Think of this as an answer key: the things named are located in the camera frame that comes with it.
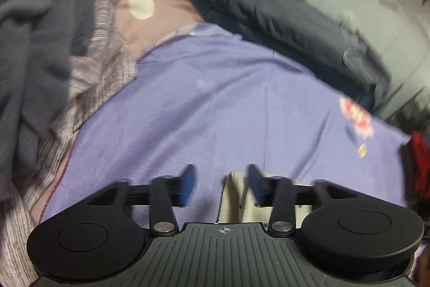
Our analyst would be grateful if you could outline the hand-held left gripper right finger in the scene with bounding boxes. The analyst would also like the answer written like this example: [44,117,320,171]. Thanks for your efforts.
[247,164,359,236]

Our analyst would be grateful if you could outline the beige dotted small garment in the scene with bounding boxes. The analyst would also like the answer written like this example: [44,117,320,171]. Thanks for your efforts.
[217,172,280,224]

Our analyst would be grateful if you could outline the red cloth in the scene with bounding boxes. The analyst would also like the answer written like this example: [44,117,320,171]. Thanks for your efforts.
[407,130,430,201]

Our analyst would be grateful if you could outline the dark grey garment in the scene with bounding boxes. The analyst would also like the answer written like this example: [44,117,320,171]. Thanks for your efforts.
[0,0,102,201]

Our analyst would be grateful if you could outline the mauve cloth with cream dot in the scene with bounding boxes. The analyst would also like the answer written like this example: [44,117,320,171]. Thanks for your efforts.
[114,0,206,61]

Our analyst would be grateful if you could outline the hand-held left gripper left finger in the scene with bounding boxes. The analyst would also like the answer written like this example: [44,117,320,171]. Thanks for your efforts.
[87,164,196,237]

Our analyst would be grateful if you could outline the dark navy quilt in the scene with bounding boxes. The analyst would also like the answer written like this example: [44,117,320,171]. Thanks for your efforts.
[156,0,394,113]

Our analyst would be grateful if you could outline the mauve grey striped cloth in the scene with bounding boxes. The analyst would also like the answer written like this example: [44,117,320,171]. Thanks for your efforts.
[0,0,142,281]

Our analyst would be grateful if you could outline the purple floral bedsheet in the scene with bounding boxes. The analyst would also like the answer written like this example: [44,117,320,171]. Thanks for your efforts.
[38,23,413,227]

